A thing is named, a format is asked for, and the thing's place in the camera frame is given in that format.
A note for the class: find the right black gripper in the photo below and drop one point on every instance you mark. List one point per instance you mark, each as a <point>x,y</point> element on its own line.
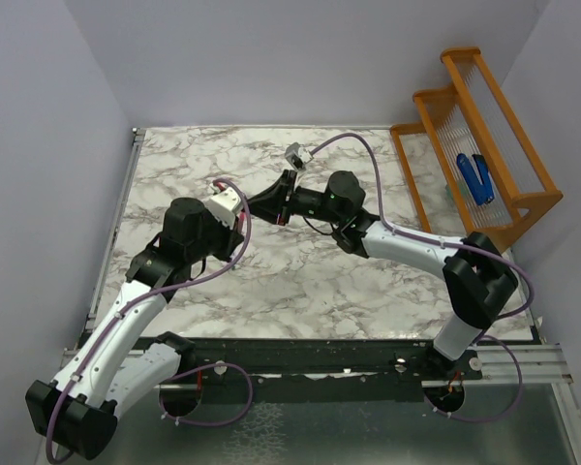
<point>272,206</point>

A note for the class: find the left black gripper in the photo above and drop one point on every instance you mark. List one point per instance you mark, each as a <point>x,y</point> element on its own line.
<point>231,236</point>

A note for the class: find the pink marker pen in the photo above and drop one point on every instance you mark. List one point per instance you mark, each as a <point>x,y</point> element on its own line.
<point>240,222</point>

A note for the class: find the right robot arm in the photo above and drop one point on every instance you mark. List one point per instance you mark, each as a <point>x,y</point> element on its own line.
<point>478,281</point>

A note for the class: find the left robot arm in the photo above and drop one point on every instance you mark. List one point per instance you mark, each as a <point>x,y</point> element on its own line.
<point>78,410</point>

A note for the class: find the blue stapler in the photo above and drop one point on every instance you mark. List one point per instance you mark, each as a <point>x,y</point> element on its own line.
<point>476,174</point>

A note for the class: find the orange wooden rack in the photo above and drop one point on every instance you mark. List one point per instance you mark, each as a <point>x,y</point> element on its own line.
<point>472,116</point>

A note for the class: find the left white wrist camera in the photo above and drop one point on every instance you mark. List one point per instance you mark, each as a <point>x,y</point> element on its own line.
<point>225,206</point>

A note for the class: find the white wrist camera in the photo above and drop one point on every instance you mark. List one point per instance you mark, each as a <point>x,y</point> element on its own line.
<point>225,206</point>
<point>298,156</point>

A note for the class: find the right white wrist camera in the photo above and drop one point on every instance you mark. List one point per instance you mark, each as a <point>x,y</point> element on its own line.
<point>298,156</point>

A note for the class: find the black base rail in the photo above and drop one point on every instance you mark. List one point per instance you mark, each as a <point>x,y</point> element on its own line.
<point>310,371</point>

